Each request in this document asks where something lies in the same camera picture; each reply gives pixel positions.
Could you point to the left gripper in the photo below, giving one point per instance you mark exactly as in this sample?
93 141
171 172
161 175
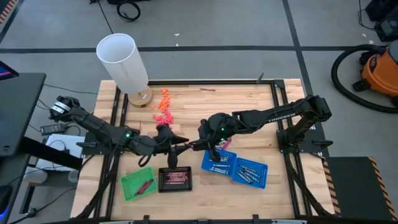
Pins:
152 144

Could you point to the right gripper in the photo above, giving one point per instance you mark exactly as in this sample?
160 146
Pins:
214 133

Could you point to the white-wrapped crayon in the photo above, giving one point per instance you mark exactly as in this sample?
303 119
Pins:
224 165
218 169
245 176
242 179
225 159
253 174
246 169

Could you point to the blue plastic basket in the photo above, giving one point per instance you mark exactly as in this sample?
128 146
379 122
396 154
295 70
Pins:
248 162
231 161

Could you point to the black plastic basket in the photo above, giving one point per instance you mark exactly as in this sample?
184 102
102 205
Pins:
161 186

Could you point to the dark red crayon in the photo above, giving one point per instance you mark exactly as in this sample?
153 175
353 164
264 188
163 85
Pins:
142 187
146 187

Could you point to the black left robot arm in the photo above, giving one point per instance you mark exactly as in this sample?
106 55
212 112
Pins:
99 127

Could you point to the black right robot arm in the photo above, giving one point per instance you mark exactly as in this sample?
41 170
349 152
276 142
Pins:
280 113

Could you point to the orange cap erasers pile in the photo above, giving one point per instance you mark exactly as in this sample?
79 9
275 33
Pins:
164 102

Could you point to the green plastic basket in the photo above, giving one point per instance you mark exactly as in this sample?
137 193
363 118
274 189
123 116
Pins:
129 183

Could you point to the white cylinder lamp wooden base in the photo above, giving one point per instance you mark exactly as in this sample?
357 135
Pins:
121 62

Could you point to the white box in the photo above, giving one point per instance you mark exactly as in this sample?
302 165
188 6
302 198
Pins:
73 140

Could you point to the clear plastic cup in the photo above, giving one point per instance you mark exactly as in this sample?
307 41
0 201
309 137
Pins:
73 176

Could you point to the black power adapter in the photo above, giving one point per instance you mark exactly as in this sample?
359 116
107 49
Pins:
53 129

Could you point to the white rounded device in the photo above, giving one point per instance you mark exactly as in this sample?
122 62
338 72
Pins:
35 176

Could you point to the orange shop vacuum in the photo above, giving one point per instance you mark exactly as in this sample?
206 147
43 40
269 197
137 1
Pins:
381 71
334 73

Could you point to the black hazard-striped mat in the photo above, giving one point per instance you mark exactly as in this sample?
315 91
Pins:
357 186

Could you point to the black side desk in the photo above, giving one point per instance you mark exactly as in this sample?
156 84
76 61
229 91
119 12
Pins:
18 109

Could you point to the dark display screen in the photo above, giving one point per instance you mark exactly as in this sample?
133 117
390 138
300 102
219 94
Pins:
6 72

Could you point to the black equipment case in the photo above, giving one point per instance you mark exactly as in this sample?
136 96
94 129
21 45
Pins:
388 28

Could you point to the hazard-striped floor strip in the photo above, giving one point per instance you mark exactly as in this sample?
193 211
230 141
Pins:
7 9

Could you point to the black frame bracket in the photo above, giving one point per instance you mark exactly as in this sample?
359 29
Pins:
146 219
260 79
256 219

